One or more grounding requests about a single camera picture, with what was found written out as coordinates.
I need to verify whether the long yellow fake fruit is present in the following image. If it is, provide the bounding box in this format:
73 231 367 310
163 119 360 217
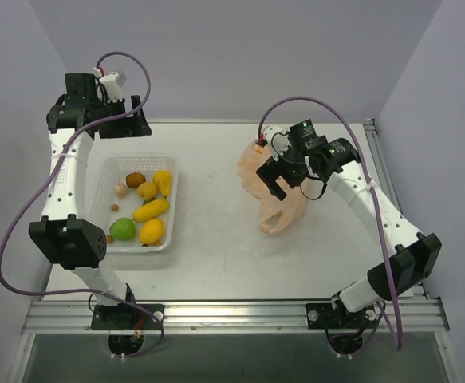
132 199 170 223

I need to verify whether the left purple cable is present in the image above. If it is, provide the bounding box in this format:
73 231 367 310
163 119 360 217
0 51 165 358

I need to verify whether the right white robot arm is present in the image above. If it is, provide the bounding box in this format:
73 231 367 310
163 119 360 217
256 120 442 326

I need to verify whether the yellow fake pear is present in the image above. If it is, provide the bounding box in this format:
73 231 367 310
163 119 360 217
152 170 172 197

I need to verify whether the orange plastic bag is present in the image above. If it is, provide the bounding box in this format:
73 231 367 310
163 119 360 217
237 141 307 235

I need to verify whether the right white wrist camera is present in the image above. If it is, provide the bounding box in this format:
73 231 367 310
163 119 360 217
261 125 290 161

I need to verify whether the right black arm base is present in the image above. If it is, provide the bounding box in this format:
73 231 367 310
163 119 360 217
305 302 377 330

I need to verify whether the aluminium front rail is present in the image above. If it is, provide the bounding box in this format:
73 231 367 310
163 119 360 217
21 298 451 335

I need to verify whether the yellow fake mango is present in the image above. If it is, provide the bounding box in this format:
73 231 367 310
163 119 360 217
138 219 165 245

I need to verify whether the beige fake garlic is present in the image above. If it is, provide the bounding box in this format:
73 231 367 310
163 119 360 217
114 181 129 200

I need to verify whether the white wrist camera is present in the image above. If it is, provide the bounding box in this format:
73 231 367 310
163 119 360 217
93 67 127 103
261 125 290 161

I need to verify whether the purple cable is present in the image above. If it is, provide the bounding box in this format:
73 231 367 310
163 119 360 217
0 51 165 358
258 96 404 352

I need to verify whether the white plastic basket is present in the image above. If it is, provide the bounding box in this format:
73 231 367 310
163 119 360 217
88 153 179 255

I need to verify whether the orange fake round fruit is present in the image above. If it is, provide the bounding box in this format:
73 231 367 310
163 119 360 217
136 181 157 201

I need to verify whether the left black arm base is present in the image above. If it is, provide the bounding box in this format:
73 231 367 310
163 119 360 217
91 303 160 330

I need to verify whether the green fake guava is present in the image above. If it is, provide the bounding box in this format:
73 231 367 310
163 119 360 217
109 218 136 241

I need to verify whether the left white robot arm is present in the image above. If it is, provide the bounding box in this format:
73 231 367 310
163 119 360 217
29 67 152 328

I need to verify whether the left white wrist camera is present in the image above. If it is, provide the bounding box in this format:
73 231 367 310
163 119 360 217
93 67 127 103

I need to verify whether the brown fake kiwi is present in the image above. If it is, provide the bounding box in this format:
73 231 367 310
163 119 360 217
125 172 146 189

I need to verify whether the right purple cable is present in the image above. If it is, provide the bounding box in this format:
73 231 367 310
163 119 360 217
258 96 404 352

